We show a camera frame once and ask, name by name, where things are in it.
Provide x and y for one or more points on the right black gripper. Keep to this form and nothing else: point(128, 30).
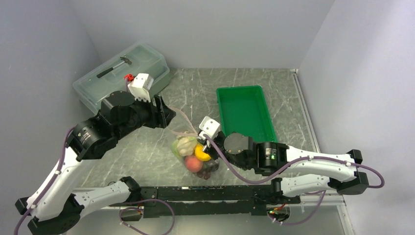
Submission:
point(211, 152)

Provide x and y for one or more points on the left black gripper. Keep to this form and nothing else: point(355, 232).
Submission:
point(166, 114)

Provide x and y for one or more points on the white cauliflower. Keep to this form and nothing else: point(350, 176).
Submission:
point(183, 146)

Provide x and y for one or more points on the dark red grape bunch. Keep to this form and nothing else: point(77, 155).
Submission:
point(207, 169)

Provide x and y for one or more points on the orange fruit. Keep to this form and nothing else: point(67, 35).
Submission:
point(200, 154)

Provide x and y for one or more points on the clear zip top bag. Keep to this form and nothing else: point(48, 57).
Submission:
point(180, 126)

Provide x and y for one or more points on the pink peach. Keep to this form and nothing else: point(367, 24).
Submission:
point(193, 164)

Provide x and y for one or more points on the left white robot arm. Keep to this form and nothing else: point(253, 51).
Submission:
point(55, 208)

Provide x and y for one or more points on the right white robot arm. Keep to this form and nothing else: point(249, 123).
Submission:
point(293, 171)

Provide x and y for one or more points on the green plastic tray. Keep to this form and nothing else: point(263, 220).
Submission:
point(244, 110)

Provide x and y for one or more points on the clear plastic storage box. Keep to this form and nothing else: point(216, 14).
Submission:
point(91, 90)

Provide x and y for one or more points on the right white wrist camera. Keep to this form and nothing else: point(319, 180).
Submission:
point(209, 127)

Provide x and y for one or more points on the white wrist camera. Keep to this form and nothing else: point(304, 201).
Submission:
point(209, 127)
point(139, 85)

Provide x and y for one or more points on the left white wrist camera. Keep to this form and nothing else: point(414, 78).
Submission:
point(139, 85)

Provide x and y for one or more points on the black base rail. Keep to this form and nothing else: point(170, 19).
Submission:
point(255, 200)

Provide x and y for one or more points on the black handled hammer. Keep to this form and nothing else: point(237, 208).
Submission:
point(124, 60)

